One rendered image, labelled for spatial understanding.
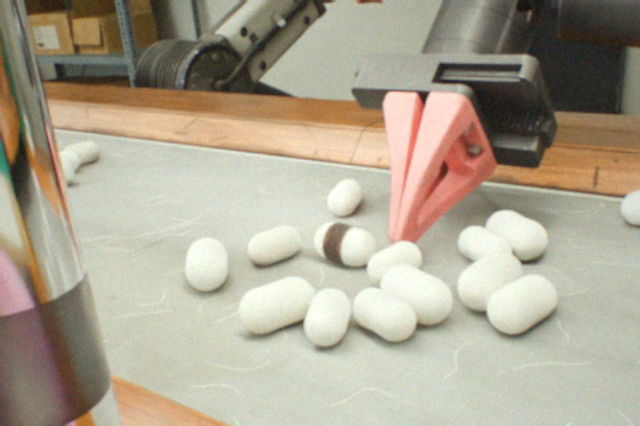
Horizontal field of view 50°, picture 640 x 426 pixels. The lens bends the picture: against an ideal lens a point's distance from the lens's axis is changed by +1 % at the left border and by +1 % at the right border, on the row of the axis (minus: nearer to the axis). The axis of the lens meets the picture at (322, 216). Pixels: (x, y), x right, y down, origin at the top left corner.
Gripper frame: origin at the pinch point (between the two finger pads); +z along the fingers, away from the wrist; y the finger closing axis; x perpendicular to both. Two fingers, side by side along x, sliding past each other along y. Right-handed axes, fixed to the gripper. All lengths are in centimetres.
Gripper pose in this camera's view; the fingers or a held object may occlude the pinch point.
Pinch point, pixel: (403, 231)
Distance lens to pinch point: 36.1
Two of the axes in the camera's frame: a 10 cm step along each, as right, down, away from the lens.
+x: 4.4, 4.8, 7.6
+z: -3.8, 8.7, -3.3
